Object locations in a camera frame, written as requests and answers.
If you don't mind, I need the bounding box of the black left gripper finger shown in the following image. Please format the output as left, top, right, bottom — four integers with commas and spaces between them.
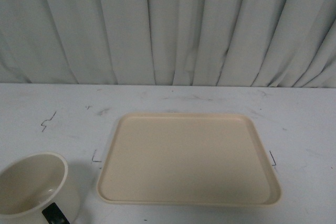
42, 202, 70, 224

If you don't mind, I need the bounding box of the beige rectangular plastic tray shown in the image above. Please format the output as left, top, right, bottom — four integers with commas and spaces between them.
97, 113, 281, 207

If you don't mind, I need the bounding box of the white pleated curtain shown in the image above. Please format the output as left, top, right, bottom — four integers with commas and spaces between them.
1, 0, 335, 88

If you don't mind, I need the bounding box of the cream ceramic mug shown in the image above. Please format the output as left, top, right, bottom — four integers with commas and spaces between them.
1, 152, 80, 223

